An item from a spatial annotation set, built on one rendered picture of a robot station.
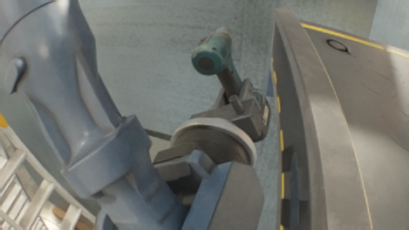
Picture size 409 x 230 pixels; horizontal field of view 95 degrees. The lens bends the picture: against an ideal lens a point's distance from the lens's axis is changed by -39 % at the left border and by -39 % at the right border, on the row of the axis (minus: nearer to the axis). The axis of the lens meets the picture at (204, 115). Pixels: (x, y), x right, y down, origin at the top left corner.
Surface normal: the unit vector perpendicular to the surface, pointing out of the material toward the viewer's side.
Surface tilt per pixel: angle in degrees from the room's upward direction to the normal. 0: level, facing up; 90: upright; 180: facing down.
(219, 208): 51
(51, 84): 78
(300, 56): 0
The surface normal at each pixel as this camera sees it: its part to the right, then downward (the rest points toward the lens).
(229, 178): 0.76, -0.32
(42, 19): 0.56, -0.12
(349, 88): 0.03, -0.76
